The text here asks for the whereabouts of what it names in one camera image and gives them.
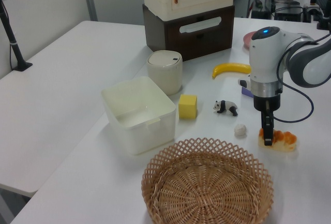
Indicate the small beige trash can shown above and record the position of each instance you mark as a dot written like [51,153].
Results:
[165,76]

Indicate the black box device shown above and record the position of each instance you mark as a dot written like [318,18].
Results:
[260,14]

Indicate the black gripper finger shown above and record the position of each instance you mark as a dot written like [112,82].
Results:
[268,128]

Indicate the pink plastic plate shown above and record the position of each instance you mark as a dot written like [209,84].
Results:
[247,40]

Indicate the toy panda figure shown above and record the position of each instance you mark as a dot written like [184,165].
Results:
[226,106]

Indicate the yellow foam cube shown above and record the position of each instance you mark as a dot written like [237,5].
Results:
[187,108]

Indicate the black pole stand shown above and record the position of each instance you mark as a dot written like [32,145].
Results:
[15,50]

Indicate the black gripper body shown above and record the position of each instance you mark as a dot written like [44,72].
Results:
[266,102]

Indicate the cream plastic storage bin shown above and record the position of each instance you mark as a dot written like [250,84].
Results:
[134,120]

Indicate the dark brown drawer box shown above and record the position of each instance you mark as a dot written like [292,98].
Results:
[194,43]

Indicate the yellow toy banana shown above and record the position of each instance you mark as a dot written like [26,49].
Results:
[230,68]

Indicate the small white crumpled ball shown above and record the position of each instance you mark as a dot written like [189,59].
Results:
[240,130]

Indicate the woven wicker basket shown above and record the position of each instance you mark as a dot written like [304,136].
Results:
[207,187]

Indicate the toy bread with orange topping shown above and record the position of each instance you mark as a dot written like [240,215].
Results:
[284,141]

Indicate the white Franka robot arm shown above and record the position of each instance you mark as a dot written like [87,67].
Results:
[261,58]

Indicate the purple foam cube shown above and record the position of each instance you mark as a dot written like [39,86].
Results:
[247,93]

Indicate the black desk clamp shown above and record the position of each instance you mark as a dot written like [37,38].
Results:
[324,21]

